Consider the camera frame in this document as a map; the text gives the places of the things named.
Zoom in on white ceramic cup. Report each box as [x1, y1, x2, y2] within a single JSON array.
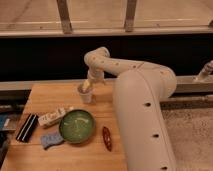
[[77, 84, 93, 103]]

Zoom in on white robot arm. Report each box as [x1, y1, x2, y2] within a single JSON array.
[[84, 47, 177, 171]]

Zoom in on green round bowl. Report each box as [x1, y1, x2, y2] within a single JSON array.
[[59, 109, 95, 144]]

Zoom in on red brown elongated object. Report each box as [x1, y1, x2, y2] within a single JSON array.
[[102, 127, 112, 151]]

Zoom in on white packaged item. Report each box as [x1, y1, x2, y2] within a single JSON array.
[[38, 107, 73, 127]]

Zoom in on black rectangular box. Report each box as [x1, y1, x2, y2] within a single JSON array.
[[16, 114, 38, 143]]

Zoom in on blue sponge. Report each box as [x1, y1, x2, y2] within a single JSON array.
[[40, 132, 64, 149]]

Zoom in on left metal window post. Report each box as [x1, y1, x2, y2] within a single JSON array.
[[56, 0, 72, 34]]

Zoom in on metal window post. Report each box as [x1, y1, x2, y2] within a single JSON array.
[[124, 0, 137, 32], [56, 0, 72, 34]]

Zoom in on right metal window post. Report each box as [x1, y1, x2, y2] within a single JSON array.
[[124, 0, 137, 32]]

